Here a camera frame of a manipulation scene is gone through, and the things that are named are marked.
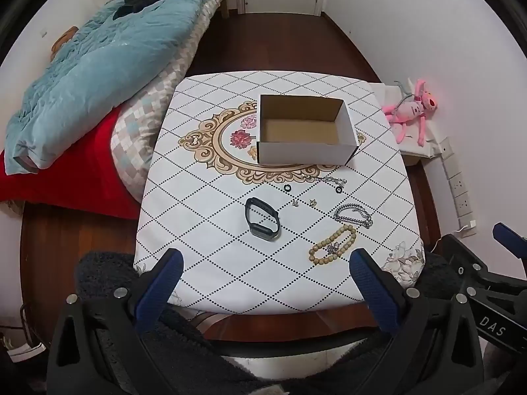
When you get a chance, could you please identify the black smart band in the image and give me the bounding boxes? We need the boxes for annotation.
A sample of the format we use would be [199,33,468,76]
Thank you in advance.
[244,197,282,241]

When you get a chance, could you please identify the pink plush toy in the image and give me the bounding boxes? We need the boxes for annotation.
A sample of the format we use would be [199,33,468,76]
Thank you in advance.
[382,78,440,146]

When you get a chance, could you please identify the checkered bed sheet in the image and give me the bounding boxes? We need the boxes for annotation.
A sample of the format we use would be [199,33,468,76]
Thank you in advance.
[110,0,227,204]

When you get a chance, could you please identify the grey-blue wire hanger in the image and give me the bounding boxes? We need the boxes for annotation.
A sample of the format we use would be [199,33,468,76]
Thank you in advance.
[393,80,416,110]

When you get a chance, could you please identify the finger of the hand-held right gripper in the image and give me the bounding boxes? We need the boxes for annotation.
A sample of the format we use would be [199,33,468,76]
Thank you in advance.
[492,222,527,258]
[438,234,501,297]

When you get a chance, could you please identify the light blue quilt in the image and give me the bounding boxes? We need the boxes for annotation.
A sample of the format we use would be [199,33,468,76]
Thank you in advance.
[6,0,239,173]

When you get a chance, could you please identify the white flat box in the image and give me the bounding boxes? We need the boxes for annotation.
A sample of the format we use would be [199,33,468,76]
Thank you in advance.
[366,82,444,168]

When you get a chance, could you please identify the white cardboard box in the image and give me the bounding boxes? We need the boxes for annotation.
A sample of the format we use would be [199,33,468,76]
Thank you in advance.
[256,94,358,166]

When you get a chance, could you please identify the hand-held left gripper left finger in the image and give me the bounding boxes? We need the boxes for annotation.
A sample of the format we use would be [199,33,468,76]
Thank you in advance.
[46,248,184,395]

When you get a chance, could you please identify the wooden bead bracelet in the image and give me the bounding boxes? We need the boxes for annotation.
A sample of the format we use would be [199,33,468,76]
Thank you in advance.
[309,225,358,267]

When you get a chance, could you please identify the thin silver charm bracelet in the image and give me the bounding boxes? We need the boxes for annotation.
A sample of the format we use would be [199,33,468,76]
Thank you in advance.
[300,174,347,188]

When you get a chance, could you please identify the diamond-patterned white tablecloth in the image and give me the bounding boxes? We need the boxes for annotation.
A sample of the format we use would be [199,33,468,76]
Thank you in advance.
[132,70,426,313]

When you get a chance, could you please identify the white flat object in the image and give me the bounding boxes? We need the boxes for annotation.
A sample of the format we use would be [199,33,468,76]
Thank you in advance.
[0,331,47,363]

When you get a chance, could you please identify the brown plush item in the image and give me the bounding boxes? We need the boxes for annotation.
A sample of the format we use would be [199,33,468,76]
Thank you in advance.
[51,26,79,56]

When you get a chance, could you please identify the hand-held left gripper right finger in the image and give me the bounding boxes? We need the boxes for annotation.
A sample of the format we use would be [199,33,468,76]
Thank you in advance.
[349,248,484,395]

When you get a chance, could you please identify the thick silver chain bracelet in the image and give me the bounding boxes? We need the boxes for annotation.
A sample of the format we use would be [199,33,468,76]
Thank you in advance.
[333,203,374,228]

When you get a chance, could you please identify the dark fleece pants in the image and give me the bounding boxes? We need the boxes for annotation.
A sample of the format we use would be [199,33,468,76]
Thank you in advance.
[76,249,486,395]

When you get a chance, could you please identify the round wooden table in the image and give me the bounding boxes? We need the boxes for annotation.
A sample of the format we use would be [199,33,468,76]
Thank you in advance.
[197,310,380,344]

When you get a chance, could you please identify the red blanket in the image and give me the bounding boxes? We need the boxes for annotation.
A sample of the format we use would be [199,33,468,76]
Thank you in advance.
[0,111,143,221]

